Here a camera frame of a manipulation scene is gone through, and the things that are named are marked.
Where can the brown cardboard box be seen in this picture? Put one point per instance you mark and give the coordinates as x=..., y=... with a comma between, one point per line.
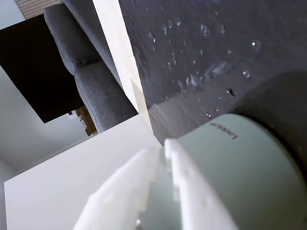
x=87, y=122

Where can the grey fabric sofa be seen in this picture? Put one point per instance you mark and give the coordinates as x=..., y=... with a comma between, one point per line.
x=100, y=91

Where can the black table mat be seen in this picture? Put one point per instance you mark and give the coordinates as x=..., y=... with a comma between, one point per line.
x=204, y=48

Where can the pale green steel-lined cup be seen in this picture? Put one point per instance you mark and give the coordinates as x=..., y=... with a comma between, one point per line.
x=239, y=172

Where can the black flat panel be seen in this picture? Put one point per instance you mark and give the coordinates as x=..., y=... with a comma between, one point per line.
x=36, y=72

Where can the white slatted panel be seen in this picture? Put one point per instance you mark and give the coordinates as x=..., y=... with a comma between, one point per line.
x=36, y=7

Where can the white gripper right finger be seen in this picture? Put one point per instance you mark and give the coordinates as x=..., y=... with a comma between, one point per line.
x=192, y=191

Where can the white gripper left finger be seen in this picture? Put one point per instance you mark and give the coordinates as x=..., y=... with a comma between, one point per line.
x=120, y=191

